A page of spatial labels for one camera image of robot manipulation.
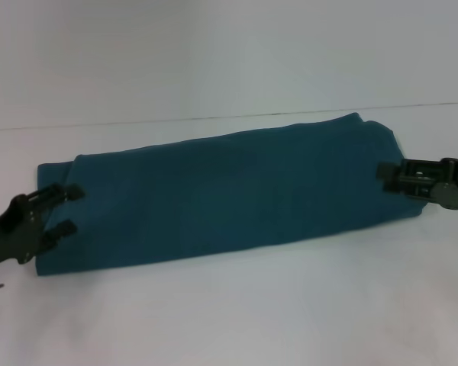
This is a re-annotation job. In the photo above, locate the left gripper black olive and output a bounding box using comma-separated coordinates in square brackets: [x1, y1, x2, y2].
[0, 182, 86, 272]

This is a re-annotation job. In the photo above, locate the right gripper black olive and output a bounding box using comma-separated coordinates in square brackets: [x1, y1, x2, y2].
[376, 156, 458, 211]

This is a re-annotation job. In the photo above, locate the teal blue shirt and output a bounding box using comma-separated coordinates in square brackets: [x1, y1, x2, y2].
[35, 112, 423, 278]

